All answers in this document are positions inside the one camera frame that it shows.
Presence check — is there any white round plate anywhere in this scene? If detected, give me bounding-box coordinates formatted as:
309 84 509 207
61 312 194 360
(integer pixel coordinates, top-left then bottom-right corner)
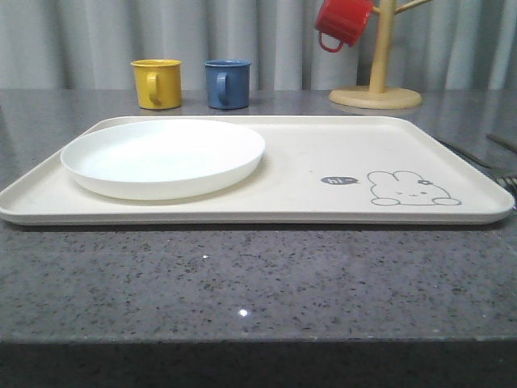
61 119 266 200

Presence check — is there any silver metal fork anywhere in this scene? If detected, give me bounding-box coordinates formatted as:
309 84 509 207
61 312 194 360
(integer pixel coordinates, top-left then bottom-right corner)
434 137 516 209

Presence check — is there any cream rabbit print tray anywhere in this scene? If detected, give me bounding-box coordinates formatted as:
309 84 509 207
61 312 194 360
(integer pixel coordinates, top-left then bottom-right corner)
1 116 514 226

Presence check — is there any blue mug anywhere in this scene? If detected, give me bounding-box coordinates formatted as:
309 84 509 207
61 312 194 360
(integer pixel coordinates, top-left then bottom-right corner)
204 59 251 110

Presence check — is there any yellow mug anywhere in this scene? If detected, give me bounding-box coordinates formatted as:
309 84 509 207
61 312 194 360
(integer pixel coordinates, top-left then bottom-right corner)
130 59 183 110

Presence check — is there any wooden mug tree stand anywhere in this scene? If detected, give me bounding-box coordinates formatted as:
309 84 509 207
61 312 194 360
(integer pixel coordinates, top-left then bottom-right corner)
329 0 427 109

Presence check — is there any red mug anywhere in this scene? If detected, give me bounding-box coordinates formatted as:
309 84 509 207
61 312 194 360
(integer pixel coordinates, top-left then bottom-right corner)
315 0 374 53

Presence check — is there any grey curtain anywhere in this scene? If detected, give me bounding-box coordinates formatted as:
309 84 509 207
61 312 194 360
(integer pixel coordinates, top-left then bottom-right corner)
1 1 516 91

